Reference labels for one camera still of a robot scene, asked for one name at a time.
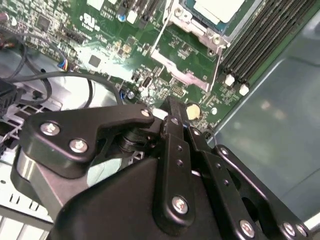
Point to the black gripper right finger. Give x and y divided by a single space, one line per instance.
225 180

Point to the silver CPU green edge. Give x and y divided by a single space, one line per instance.
217 8

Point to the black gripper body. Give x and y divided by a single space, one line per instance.
120 200

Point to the metal socket cover frame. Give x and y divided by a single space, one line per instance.
185 76

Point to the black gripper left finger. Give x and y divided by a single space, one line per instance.
75 125

